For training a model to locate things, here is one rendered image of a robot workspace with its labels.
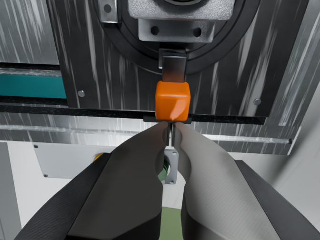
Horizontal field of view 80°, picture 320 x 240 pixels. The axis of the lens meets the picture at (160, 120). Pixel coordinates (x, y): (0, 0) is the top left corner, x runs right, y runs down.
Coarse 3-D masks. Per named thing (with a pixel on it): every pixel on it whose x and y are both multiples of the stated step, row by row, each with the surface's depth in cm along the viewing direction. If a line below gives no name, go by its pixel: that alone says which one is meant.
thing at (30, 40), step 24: (0, 0) 23; (24, 0) 23; (0, 24) 24; (24, 24) 24; (48, 24) 24; (0, 48) 25; (24, 48) 25; (48, 48) 25; (0, 72) 24; (24, 72) 25; (48, 72) 25; (24, 96) 25; (48, 96) 25
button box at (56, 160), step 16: (32, 144) 27; (48, 144) 27; (64, 144) 27; (48, 160) 28; (64, 160) 28; (80, 160) 28; (176, 160) 28; (48, 176) 30; (64, 176) 30; (176, 176) 29
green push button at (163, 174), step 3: (165, 165) 27; (165, 168) 27; (162, 171) 27; (165, 171) 27; (159, 174) 27; (162, 174) 27; (165, 174) 27; (159, 177) 28; (162, 177) 28; (165, 177) 28
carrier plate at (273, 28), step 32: (64, 0) 18; (288, 0) 17; (64, 32) 19; (96, 32) 19; (256, 32) 18; (288, 32) 18; (64, 64) 21; (96, 64) 20; (128, 64) 20; (224, 64) 20; (256, 64) 20; (96, 96) 22; (128, 96) 22; (192, 96) 22; (224, 96) 22; (256, 96) 21
